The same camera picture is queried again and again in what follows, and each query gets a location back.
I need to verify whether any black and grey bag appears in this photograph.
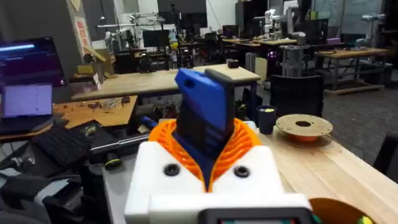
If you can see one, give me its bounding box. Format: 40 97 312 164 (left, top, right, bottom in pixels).
0 167 85 224

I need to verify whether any black cylinder with yellow ring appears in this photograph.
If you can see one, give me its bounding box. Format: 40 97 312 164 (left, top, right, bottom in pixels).
103 151 123 171

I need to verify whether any cardboard spool with orange filament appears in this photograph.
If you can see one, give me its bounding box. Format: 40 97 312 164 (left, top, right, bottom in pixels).
275 113 334 144

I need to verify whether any wooden board with small parts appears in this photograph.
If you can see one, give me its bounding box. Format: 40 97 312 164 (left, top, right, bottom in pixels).
51 95 139 129

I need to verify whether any brown tub with toys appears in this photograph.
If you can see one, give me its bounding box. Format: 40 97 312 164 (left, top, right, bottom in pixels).
309 197 379 224

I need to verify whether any laptop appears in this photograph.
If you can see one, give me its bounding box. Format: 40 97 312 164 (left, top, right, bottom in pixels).
0 83 55 135

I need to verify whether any black office chair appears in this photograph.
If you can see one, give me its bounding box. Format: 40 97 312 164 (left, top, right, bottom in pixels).
269 74 325 118

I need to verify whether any blue electric screwdriver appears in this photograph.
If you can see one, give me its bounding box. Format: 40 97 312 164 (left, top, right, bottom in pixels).
172 67 238 191

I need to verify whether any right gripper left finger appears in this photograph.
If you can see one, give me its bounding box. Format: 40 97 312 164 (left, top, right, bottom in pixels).
124 119 208 224

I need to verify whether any dark cup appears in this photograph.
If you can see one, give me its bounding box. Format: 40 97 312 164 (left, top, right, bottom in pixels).
256 105 277 136

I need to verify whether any wooden table with metal legs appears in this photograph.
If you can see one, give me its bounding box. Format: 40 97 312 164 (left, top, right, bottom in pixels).
313 47 391 96

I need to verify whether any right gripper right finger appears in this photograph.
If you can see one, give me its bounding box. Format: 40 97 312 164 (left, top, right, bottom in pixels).
207 117 287 194

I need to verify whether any black keyboard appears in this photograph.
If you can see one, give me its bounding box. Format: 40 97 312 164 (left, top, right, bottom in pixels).
30 124 94 169

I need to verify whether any computer monitor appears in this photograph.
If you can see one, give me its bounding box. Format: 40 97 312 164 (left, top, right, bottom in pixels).
0 36 67 88

